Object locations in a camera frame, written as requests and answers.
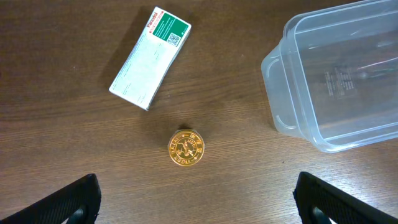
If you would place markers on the gold lid balm jar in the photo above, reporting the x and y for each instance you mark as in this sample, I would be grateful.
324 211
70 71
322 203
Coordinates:
186 147

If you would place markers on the white green medicine box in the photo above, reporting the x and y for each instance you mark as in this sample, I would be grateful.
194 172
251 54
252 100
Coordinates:
146 66

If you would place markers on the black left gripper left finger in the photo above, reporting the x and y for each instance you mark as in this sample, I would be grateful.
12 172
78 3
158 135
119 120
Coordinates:
78 202

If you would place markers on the clear plastic container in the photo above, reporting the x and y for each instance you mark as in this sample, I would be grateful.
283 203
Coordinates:
332 79

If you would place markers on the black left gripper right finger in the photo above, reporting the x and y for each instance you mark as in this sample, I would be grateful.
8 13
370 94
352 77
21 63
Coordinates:
319 202

